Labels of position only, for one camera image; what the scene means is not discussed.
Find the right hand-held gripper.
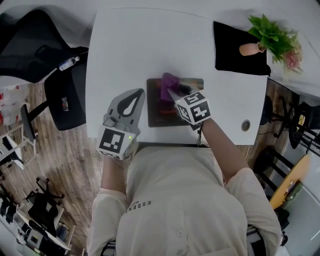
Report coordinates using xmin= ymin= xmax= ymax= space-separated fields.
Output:
xmin=166 ymin=83 xmax=212 ymax=132

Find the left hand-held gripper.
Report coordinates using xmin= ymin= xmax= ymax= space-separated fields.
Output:
xmin=95 ymin=87 xmax=147 ymax=161

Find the purple cloth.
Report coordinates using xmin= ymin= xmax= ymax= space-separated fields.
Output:
xmin=159 ymin=72 xmax=181 ymax=102

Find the dark rectangular tray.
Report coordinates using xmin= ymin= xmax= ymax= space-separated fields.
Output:
xmin=146 ymin=77 xmax=205 ymax=129

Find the person's right forearm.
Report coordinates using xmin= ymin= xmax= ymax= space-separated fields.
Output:
xmin=199 ymin=117 xmax=251 ymax=185

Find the person's left forearm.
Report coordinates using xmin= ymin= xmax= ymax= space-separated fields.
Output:
xmin=100 ymin=155 xmax=129 ymax=195

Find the black mat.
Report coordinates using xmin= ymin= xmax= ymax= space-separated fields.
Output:
xmin=212 ymin=20 xmax=272 ymax=77

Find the black mesh office chair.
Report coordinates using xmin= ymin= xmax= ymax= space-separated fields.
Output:
xmin=0 ymin=9 xmax=90 ymax=144

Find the white desk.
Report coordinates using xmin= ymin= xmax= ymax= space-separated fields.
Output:
xmin=84 ymin=7 xmax=269 ymax=147

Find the small clear bottle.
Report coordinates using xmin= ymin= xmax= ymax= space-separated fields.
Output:
xmin=58 ymin=55 xmax=81 ymax=72

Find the pink vase with green plant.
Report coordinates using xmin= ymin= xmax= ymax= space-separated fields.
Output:
xmin=238 ymin=13 xmax=304 ymax=75

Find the person's cream shirt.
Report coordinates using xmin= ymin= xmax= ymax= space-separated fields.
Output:
xmin=86 ymin=145 xmax=283 ymax=256

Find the black stool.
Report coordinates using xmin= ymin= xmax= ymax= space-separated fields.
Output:
xmin=253 ymin=145 xmax=295 ymax=199

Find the clear plastic bags red print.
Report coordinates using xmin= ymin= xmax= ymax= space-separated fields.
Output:
xmin=0 ymin=83 xmax=29 ymax=126

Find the white wooden rack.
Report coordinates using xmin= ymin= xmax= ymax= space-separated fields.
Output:
xmin=0 ymin=119 xmax=39 ymax=171

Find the black standing fan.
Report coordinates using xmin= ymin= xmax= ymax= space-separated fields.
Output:
xmin=259 ymin=94 xmax=320 ymax=159

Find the black swivel chair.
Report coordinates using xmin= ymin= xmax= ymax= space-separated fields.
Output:
xmin=23 ymin=177 xmax=66 ymax=239

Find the round wooden table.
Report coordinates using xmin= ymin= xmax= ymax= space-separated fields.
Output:
xmin=269 ymin=153 xmax=312 ymax=211

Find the white side table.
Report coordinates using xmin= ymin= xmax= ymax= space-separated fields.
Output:
xmin=14 ymin=207 xmax=76 ymax=256

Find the black backpack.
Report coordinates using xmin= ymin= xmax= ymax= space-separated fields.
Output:
xmin=274 ymin=207 xmax=291 ymax=231

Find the black floor cable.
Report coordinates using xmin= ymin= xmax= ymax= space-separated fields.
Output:
xmin=256 ymin=129 xmax=279 ymax=138

